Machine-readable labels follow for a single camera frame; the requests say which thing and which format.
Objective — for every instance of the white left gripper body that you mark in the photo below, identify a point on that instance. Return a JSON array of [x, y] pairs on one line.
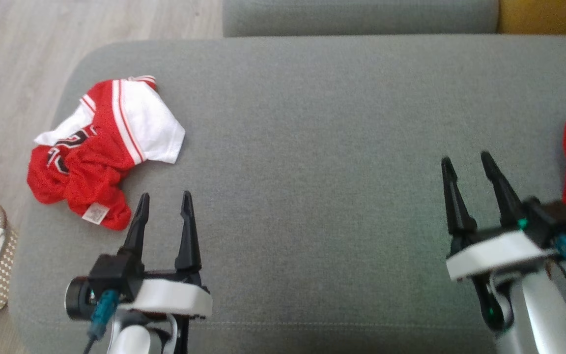
[[175, 295]]

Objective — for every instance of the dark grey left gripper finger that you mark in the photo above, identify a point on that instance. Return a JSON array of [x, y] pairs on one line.
[[188, 236], [138, 231]]

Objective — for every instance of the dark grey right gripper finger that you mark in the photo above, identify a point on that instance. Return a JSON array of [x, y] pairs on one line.
[[457, 206], [506, 201]]

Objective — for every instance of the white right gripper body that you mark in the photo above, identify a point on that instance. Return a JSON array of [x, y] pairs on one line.
[[494, 253]]

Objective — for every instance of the red white printed jersey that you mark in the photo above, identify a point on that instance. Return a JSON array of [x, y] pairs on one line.
[[91, 182]]

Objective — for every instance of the large yellow sofa cushion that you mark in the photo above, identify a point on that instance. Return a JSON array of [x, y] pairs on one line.
[[548, 17]]

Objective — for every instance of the grey sofa back cushion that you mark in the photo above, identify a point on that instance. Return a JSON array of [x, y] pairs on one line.
[[361, 17]]

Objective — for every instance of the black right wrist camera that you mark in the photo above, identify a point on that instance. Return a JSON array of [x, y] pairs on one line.
[[551, 219]]

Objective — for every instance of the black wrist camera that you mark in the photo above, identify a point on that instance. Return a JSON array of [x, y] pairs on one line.
[[551, 219], [111, 275]]

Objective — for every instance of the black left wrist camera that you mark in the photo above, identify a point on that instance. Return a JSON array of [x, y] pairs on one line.
[[111, 275]]

